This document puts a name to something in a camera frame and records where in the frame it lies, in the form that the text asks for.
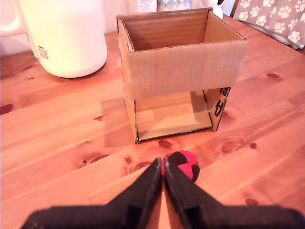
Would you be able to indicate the large white water jug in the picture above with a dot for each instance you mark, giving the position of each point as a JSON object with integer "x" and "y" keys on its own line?
{"x": 66, "y": 35}

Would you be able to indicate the white box with text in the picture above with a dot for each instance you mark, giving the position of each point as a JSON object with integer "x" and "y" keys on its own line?
{"x": 147, "y": 5}

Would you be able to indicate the small white round camera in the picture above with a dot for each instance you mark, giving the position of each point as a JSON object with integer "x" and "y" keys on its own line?
{"x": 212, "y": 6}

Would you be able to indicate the wooden chair frame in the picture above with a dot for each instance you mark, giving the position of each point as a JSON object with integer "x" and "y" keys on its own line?
{"x": 234, "y": 7}

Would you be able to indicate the red and black footbag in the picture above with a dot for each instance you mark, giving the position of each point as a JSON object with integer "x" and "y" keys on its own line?
{"x": 188, "y": 167}

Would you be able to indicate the grey paw print cushion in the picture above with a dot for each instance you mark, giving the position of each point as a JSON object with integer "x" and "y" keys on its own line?
{"x": 274, "y": 19}

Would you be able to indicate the triangle pattern tissue box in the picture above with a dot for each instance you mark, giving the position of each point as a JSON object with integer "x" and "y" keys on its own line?
{"x": 175, "y": 4}

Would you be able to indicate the cardboard dice tower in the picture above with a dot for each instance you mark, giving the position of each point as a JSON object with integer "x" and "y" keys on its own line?
{"x": 183, "y": 69}

